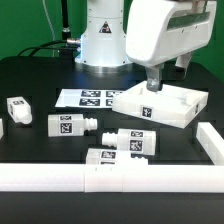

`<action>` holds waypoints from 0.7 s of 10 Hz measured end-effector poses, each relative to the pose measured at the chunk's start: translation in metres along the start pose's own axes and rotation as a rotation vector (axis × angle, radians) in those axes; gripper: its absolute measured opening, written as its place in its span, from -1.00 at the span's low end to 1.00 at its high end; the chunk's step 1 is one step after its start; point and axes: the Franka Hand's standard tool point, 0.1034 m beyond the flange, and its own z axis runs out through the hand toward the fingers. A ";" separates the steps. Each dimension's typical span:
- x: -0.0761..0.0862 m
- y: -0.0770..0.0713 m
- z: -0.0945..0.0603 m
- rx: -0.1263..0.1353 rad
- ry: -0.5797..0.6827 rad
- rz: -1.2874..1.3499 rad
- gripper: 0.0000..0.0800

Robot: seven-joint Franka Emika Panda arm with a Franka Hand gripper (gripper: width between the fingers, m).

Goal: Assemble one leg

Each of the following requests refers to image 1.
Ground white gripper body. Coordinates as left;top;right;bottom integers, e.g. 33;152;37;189
126;0;217;67

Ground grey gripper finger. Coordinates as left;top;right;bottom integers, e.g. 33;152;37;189
145;65;163;92
175;52;192;70

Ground white square tabletop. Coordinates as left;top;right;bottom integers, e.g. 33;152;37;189
112;81;209;128

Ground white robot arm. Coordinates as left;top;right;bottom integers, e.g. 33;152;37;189
75;0;217;92

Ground white tag sheet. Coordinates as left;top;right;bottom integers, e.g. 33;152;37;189
55;89;122;108

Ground white right fence bar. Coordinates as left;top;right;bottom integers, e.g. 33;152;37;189
196;122;224;166

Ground white fence bar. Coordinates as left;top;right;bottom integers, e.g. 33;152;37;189
196;122;224;166
0;163;224;193

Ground black pole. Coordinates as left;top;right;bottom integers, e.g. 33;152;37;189
61;0;71;40

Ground white piece left edge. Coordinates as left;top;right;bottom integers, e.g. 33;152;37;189
0;118;4;140

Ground white front fence bar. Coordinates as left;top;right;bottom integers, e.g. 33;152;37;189
0;163;224;193

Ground black cables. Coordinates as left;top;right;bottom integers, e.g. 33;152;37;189
17;39;81;58

